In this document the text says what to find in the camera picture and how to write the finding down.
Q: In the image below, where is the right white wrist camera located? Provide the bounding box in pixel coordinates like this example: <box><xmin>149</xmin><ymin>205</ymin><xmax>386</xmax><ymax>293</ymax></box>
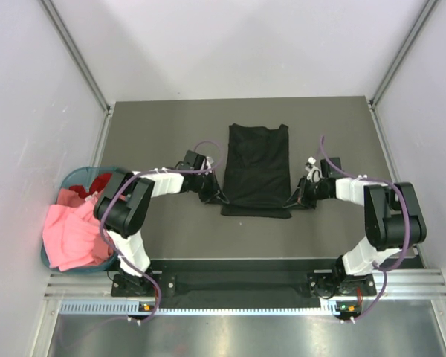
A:
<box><xmin>305</xmin><ymin>157</ymin><xmax>322</xmax><ymax>183</ymax></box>

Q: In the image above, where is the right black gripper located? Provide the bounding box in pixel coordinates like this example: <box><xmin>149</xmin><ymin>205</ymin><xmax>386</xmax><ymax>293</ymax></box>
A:
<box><xmin>284</xmin><ymin>176</ymin><xmax>331</xmax><ymax>210</ymax></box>

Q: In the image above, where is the black t shirt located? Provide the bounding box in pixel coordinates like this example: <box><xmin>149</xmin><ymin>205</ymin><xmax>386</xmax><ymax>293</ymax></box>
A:
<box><xmin>221</xmin><ymin>123</ymin><xmax>292</xmax><ymax>219</ymax></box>

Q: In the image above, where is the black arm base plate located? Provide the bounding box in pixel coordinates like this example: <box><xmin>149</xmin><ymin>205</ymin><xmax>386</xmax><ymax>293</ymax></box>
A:
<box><xmin>111</xmin><ymin>259</ymin><xmax>376</xmax><ymax>309</ymax></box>

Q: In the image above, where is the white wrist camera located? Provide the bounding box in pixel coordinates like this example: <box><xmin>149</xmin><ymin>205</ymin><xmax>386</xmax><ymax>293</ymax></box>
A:
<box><xmin>305</xmin><ymin>157</ymin><xmax>322</xmax><ymax>183</ymax></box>
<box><xmin>204</xmin><ymin>156</ymin><xmax>219</xmax><ymax>174</ymax></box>

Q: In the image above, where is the teal plastic basket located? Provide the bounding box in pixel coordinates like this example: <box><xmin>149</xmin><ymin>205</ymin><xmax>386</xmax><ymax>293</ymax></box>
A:
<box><xmin>40</xmin><ymin>166</ymin><xmax>117</xmax><ymax>274</ymax></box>

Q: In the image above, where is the grey slotted cable duct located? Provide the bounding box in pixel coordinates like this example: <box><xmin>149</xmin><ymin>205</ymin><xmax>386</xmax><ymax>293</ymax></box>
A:
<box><xmin>59</xmin><ymin>300</ymin><xmax>357</xmax><ymax>316</ymax></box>

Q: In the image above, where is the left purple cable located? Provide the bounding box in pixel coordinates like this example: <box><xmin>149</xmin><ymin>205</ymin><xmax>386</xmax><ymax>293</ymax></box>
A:
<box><xmin>98</xmin><ymin>140</ymin><xmax>224</xmax><ymax>323</ymax></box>

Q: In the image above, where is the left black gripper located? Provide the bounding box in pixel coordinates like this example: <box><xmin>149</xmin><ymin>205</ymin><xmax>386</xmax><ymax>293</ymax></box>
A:
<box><xmin>192</xmin><ymin>170</ymin><xmax>228</xmax><ymax>205</ymax></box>

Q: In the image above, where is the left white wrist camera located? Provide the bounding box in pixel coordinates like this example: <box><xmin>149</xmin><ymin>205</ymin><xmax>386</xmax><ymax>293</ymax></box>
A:
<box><xmin>204</xmin><ymin>156</ymin><xmax>219</xmax><ymax>174</ymax></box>

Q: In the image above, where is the pink t shirt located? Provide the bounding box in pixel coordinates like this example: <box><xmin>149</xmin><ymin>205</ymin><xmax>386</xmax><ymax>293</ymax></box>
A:
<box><xmin>42</xmin><ymin>188</ymin><xmax>114</xmax><ymax>271</ymax></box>

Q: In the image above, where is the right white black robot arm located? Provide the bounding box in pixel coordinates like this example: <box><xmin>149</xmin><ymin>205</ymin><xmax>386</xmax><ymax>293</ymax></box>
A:
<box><xmin>285</xmin><ymin>157</ymin><xmax>427</xmax><ymax>300</ymax></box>

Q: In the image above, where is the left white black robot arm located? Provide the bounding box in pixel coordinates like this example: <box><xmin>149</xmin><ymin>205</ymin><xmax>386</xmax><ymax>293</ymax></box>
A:
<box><xmin>94</xmin><ymin>150</ymin><xmax>228</xmax><ymax>297</ymax></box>

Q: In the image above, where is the red t shirt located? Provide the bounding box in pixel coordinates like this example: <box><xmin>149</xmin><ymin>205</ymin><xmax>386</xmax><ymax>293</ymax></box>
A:
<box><xmin>68</xmin><ymin>172</ymin><xmax>112</xmax><ymax>199</ymax></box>

